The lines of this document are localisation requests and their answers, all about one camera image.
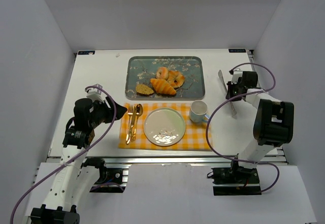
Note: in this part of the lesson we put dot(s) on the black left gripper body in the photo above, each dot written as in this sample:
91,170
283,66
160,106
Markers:
108,109

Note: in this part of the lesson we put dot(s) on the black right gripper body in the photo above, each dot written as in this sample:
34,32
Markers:
234,89

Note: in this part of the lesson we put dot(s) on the silver metal tongs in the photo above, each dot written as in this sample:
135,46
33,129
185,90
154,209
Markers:
233,110

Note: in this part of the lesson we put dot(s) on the curled orange croissant roll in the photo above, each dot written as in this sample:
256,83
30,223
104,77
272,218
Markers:
175,79

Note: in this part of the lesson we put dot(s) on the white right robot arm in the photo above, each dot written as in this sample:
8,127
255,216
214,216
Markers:
274,121

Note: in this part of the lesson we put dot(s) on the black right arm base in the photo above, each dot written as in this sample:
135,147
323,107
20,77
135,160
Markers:
235,181

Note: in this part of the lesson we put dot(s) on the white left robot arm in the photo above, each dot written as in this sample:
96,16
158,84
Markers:
77,175

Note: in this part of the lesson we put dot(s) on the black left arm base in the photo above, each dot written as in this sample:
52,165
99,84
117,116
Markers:
111,179

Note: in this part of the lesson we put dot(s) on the brown bread slice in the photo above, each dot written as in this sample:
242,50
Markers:
144,89

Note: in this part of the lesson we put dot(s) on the gold fork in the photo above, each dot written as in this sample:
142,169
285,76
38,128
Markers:
130,114

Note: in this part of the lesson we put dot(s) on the gold knife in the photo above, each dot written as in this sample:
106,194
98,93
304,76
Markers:
133,138

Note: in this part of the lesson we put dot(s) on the gold spoon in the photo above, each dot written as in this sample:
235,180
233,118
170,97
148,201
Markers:
141,112

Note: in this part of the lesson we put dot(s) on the blue right corner label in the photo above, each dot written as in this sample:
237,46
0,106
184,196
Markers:
237,50

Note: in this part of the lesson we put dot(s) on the blue corner label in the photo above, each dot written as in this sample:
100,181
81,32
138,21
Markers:
89,52
237,50

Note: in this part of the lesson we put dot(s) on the light blue mug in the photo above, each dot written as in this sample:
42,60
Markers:
198,112

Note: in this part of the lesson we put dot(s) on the blue floral serving tray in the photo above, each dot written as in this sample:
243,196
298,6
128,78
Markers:
143,68

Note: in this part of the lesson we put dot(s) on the white and green plate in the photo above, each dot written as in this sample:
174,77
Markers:
164,127

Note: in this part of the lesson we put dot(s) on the striped orange croissant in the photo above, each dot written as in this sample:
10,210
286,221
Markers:
161,86

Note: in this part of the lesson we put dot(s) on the glazed orange bagel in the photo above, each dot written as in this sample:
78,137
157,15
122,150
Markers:
162,73

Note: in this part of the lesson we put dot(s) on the yellow checkered cloth napkin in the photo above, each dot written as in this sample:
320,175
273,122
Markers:
194,138

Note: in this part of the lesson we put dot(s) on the blue left corner label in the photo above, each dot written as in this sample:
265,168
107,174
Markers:
89,52

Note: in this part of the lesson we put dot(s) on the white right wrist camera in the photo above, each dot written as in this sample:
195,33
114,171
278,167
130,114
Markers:
236,75

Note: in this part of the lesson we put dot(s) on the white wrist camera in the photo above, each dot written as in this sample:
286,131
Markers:
96,95
236,75

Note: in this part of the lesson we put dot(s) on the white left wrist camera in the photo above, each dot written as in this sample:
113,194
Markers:
96,95

